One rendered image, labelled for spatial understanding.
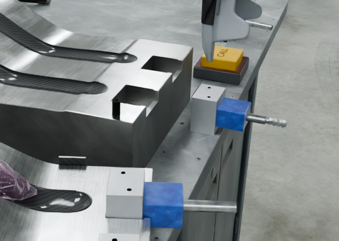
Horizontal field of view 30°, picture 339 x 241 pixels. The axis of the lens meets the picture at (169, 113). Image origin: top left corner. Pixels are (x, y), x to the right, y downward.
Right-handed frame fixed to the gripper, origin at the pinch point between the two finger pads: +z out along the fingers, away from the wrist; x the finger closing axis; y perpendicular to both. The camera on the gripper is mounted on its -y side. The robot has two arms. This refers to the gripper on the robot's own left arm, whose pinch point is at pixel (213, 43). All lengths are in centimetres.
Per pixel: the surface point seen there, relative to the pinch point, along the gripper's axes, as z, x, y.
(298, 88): 95, 197, -5
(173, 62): 4.6, 1.4, -5.9
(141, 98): 5.4, -9.4, -6.6
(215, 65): 10.6, 16.6, -3.4
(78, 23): 13.5, 31.5, -36.0
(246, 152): 54, 62, -4
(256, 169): 94, 119, -9
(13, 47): 3.6, -5.4, -27.8
